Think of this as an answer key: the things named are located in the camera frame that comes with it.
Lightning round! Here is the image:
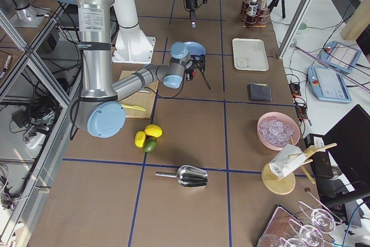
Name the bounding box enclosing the steel ice scoop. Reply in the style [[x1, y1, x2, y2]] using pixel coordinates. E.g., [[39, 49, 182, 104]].
[[155, 165, 208, 188]]

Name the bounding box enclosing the wooden cutting board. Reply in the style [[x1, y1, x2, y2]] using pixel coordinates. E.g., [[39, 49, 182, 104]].
[[120, 81, 158, 119]]

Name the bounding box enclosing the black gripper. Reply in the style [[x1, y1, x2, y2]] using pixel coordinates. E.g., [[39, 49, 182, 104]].
[[184, 0, 208, 28], [185, 54, 211, 90]]

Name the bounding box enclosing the grey folded cloth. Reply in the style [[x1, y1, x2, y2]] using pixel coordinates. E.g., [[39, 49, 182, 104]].
[[247, 83, 272, 101]]

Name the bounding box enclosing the black monitor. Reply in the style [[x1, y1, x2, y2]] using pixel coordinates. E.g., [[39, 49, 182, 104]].
[[313, 104, 370, 210]]

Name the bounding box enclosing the blue teach pendant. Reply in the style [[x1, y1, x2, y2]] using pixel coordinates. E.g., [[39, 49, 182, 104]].
[[319, 40, 361, 73], [307, 66, 352, 104]]

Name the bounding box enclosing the cream bear tray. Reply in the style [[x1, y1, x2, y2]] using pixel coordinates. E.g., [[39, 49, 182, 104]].
[[232, 38, 269, 72]]

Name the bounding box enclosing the yellow plastic knife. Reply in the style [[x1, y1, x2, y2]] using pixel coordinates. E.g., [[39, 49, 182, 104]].
[[121, 104, 146, 112]]

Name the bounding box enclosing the copper wire bottle rack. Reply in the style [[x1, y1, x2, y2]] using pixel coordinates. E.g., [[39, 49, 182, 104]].
[[240, 0, 270, 28]]

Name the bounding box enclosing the green lime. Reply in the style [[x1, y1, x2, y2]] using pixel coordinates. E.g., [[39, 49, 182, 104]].
[[143, 137, 157, 153]]

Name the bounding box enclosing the pink bowl of ice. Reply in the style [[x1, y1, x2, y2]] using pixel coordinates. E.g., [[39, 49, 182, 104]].
[[257, 112, 301, 150]]

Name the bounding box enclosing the tea bottle white cap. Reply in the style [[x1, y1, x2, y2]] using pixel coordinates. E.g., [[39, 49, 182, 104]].
[[247, 0, 258, 25]]

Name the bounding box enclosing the blue plastic plate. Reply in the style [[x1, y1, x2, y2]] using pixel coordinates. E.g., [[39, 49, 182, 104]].
[[184, 41, 206, 56]]

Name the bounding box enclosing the white paper carton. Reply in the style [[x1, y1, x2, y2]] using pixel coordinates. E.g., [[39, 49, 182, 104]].
[[269, 144, 306, 178]]

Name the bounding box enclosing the round wooden stand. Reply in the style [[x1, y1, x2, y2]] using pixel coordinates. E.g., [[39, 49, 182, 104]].
[[261, 143, 337, 195]]

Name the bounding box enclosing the yellow lemon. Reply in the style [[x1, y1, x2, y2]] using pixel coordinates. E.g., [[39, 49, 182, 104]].
[[134, 131, 146, 148], [144, 124, 163, 138]]

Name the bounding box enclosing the clear wine glass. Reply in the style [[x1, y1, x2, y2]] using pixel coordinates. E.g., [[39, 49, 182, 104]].
[[298, 200, 343, 234]]

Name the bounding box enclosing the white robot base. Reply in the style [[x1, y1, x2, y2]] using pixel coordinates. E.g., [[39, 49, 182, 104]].
[[112, 0, 156, 64]]

